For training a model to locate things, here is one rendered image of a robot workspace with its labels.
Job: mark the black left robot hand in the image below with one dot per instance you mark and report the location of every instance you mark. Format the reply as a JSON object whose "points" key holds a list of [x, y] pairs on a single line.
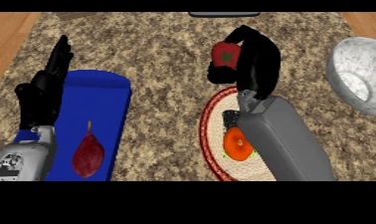
{"points": [[42, 92]]}

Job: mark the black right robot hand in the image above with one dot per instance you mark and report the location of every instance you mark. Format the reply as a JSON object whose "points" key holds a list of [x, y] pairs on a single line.
{"points": [[257, 65]]}

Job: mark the red tomato with green star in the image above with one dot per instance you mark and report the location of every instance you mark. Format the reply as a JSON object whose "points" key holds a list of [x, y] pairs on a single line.
{"points": [[226, 55]]}

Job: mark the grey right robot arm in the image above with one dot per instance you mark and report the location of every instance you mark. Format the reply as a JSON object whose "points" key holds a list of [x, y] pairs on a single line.
{"points": [[287, 141]]}

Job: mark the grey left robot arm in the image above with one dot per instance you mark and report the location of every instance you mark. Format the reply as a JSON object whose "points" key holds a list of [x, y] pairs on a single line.
{"points": [[29, 158]]}

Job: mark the blue rectangular placemat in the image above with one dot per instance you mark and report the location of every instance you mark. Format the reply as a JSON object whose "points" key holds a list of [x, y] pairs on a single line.
{"points": [[94, 115]]}

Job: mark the white marble bowl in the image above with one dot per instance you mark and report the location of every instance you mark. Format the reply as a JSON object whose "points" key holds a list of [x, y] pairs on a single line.
{"points": [[355, 72]]}

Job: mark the round beige red-rimmed placemat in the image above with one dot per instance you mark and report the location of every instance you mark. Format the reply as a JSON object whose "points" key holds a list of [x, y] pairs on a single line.
{"points": [[220, 135]]}

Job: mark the dark grey flat appliance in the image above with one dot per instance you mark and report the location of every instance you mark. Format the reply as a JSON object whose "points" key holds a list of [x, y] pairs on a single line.
{"points": [[223, 14]]}

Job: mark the dark red beet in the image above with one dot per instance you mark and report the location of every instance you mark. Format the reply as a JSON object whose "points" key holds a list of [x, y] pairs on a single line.
{"points": [[88, 158]]}

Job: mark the orange persimmon with green leaves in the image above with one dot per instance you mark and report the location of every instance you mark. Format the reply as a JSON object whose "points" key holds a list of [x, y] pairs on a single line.
{"points": [[235, 145]]}

